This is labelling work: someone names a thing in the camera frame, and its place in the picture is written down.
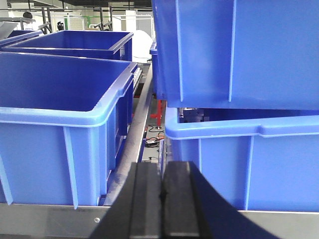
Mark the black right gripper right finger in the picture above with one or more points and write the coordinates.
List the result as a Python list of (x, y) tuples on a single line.
[(193, 209)]

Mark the red steel floor frame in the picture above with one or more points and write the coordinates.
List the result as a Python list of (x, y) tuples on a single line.
[(161, 104)]

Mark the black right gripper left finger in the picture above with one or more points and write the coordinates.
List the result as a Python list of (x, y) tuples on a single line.
[(136, 212)]

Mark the blue bin right of target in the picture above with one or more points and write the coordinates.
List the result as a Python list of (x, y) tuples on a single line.
[(256, 159)]

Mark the blue bin stacked on top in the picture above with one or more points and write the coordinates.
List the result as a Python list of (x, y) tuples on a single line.
[(239, 54)]

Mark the blue bin far back left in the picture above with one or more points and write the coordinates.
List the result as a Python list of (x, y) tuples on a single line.
[(86, 43)]

